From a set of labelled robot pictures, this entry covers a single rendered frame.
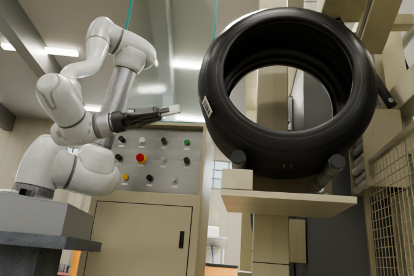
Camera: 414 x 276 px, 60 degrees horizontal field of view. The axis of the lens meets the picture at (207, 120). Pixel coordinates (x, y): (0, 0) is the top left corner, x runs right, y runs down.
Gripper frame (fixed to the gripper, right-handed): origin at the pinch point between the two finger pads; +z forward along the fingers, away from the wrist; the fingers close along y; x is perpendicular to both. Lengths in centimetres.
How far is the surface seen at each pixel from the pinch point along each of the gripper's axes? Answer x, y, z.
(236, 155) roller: 23.8, -11.1, 18.6
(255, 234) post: 44, 26, 20
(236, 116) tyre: 12.3, -12.2, 21.0
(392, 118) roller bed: 13, 19, 80
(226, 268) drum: 54, 268, -6
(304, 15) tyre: -18, -12, 50
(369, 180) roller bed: 34, 19, 64
